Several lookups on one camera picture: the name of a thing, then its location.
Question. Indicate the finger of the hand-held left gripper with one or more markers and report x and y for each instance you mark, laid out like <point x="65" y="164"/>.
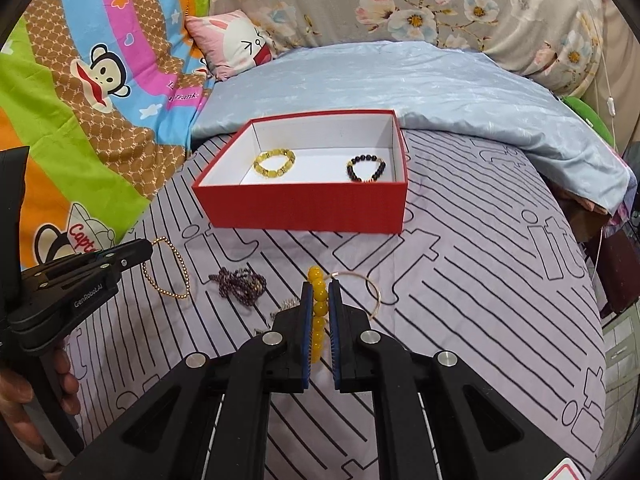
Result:
<point x="85" y="297"/>
<point x="135" y="250"/>

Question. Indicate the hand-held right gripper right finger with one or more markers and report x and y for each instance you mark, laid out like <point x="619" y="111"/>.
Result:
<point x="336" y="340"/>

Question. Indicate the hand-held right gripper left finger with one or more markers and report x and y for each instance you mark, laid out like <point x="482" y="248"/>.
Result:
<point x="306" y="340"/>

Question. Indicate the rose gold bangle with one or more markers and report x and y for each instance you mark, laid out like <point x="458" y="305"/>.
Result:
<point x="382" y="294"/>

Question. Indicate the red cardboard box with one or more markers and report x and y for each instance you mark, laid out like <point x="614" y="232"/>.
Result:
<point x="300" y="210"/>

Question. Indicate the person's left hand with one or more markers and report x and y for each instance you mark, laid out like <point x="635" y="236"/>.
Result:
<point x="20" y="410"/>

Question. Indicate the colourful cartoon monkey blanket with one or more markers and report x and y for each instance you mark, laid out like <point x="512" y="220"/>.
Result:
<point x="75" y="110"/>

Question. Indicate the pink cartoon pillow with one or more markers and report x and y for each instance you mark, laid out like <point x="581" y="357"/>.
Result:
<point x="220" y="45"/>

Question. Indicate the red and white card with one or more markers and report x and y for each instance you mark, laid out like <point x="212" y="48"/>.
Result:
<point x="565" y="472"/>

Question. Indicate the light blue quilt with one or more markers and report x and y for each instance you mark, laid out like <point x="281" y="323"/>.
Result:
<point x="400" y="80"/>

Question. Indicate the dark wooden furniture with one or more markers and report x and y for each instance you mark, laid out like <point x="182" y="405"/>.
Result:
<point x="617" y="270"/>

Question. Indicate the green plastic object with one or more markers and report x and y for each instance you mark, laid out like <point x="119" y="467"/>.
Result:
<point x="595" y="120"/>

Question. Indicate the beige curtain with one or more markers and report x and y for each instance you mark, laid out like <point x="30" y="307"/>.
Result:
<point x="625" y="60"/>

